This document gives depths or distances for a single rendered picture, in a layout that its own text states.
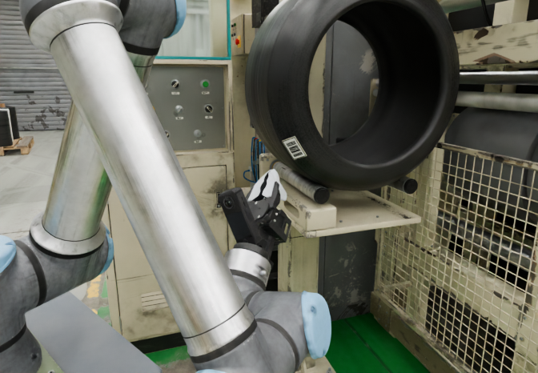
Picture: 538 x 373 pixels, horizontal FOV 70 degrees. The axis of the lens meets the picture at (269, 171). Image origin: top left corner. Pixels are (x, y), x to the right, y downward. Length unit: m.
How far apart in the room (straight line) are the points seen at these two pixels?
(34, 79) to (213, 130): 8.90
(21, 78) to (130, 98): 9.95
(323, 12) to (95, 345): 0.93
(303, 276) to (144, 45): 1.12
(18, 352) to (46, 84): 9.54
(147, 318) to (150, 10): 1.44
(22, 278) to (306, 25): 0.79
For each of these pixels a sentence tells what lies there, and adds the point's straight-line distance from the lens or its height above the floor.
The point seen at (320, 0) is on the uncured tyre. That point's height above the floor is 1.37.
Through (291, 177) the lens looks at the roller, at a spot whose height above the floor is 0.91.
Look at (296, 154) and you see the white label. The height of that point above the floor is 1.02.
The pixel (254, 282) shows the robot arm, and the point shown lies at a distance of 0.68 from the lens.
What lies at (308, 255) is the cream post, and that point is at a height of 0.54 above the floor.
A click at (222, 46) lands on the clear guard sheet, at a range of 1.62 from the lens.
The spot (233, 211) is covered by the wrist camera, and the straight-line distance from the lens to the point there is 0.72.
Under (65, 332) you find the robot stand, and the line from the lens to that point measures 1.12.
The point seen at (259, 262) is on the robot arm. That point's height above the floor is 0.88.
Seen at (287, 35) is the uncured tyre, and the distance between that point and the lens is 0.93.
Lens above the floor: 1.20
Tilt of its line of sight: 14 degrees down
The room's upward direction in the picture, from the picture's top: straight up
